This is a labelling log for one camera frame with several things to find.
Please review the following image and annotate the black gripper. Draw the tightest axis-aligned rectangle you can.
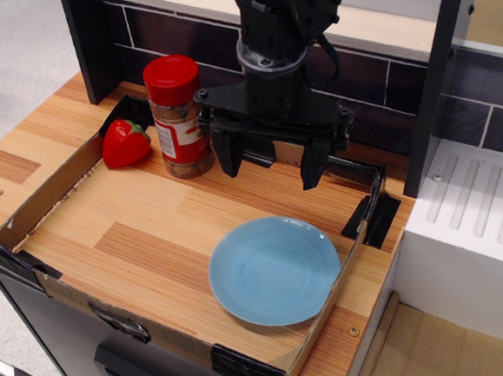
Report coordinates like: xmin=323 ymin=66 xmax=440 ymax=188
xmin=194 ymin=68 xmax=354 ymax=191

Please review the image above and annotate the light blue plate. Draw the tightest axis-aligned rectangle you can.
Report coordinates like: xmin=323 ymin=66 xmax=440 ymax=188
xmin=208 ymin=216 xmax=341 ymax=327

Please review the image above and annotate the red-capped basil spice bottle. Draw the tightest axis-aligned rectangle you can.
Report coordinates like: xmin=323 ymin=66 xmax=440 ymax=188
xmin=143 ymin=55 xmax=214 ymax=179

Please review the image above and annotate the red toy strawberry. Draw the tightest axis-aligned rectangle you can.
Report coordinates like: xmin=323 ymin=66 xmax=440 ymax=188
xmin=102 ymin=119 xmax=151 ymax=169

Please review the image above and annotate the cardboard fence with black tape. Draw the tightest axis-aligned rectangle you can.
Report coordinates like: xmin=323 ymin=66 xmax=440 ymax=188
xmin=0 ymin=72 xmax=415 ymax=376

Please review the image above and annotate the dark grey shelf frame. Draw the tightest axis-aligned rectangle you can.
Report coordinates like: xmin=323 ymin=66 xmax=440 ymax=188
xmin=61 ymin=0 xmax=470 ymax=197

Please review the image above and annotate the white toy sink drainboard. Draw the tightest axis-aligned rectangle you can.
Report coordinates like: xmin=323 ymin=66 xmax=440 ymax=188
xmin=394 ymin=140 xmax=503 ymax=339

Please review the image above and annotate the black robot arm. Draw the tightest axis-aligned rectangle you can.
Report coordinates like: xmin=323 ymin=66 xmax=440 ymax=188
xmin=194 ymin=0 xmax=354 ymax=190

